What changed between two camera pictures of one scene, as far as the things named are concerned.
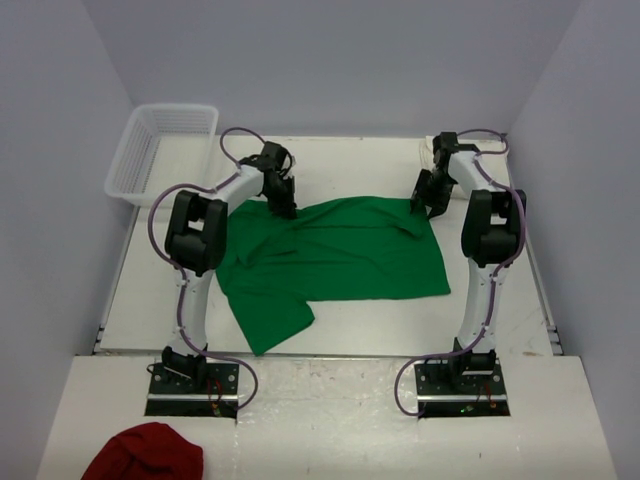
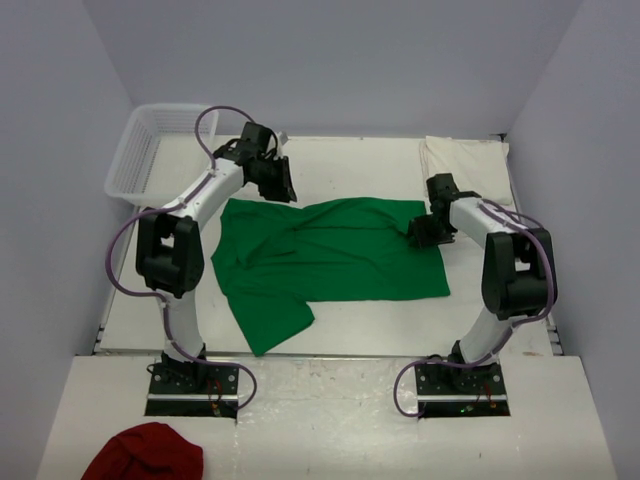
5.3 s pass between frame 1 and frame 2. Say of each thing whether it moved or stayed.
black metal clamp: stayed
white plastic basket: stayed
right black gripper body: moved
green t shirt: stayed
